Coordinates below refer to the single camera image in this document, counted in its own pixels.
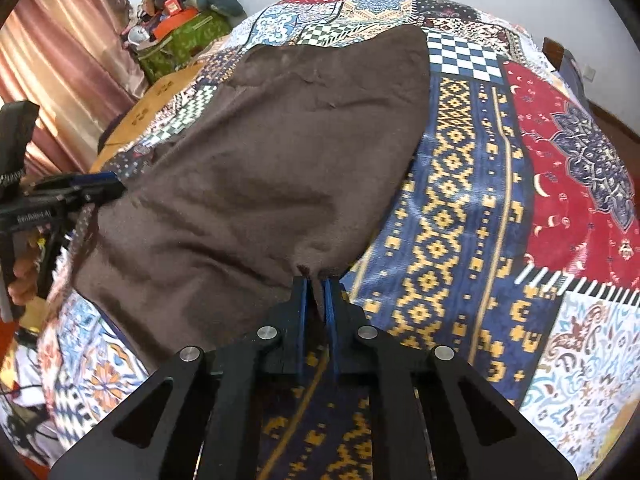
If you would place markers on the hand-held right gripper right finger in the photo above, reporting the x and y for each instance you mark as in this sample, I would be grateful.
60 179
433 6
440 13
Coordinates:
331 310

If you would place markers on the pink striped curtain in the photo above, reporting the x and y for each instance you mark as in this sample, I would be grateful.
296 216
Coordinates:
60 50

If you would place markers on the white wall socket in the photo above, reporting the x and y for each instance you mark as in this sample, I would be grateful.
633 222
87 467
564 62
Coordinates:
590 73

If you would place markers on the brown shirt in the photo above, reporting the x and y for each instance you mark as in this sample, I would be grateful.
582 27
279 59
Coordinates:
260 170

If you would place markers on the patchwork printed blanket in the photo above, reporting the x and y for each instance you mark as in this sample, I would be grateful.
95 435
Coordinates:
475 220

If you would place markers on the wooden lap table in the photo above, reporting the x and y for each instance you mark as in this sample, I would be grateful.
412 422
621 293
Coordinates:
150 105

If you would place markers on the green patterned storage bag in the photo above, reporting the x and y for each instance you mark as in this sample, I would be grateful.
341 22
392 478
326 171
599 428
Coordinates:
180 42

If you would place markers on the blue grey backpack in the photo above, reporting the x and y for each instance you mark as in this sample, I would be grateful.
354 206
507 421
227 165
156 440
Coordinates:
567 70

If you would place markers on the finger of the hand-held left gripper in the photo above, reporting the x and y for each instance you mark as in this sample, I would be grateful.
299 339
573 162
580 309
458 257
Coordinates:
95 178
100 194

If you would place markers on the person's left hand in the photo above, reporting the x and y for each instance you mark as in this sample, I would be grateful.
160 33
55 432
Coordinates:
25 280

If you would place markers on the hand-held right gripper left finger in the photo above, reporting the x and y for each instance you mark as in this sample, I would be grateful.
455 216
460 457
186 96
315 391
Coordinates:
301 310

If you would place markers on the small red box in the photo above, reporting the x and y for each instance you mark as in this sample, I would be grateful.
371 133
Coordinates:
172 6

